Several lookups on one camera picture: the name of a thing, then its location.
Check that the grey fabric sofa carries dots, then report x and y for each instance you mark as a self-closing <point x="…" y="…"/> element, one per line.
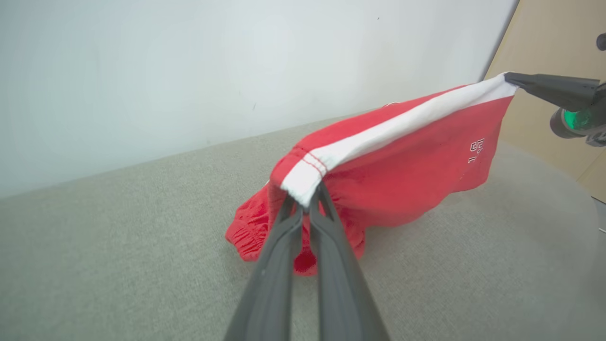
<point x="142" y="246"/>

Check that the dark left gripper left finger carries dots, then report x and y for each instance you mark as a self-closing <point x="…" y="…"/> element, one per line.
<point x="272" y="284"/>

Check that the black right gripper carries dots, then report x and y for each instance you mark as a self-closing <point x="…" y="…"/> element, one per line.
<point x="584" y="125"/>

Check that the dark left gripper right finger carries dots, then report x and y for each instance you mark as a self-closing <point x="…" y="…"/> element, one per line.
<point x="338" y="284"/>

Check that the red shorts with white stripe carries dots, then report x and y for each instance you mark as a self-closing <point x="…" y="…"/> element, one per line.
<point x="402" y="166"/>

